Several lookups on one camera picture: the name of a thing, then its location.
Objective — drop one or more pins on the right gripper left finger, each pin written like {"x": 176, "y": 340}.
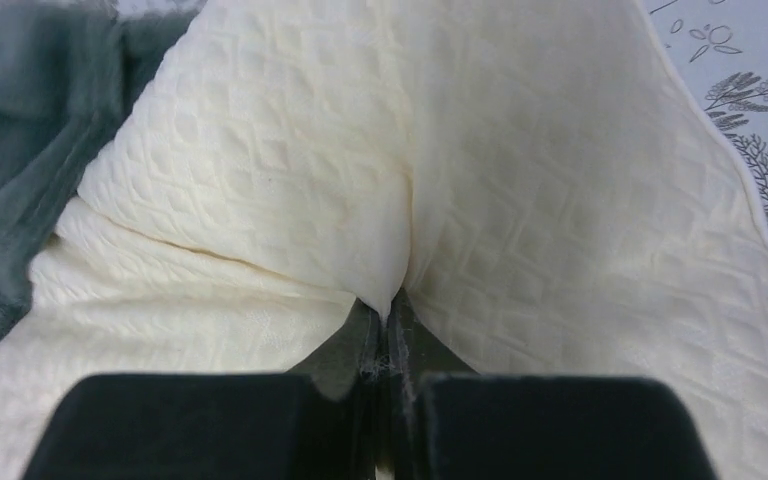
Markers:
{"x": 306, "y": 423}

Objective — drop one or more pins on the cream pillow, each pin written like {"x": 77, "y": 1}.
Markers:
{"x": 96, "y": 311}

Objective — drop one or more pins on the floral table cloth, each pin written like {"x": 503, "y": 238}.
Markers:
{"x": 755, "y": 99}

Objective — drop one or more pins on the zebra and grey pillowcase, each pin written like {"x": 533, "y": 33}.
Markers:
{"x": 69, "y": 76}

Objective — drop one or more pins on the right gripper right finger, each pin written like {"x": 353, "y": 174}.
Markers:
{"x": 447, "y": 421}

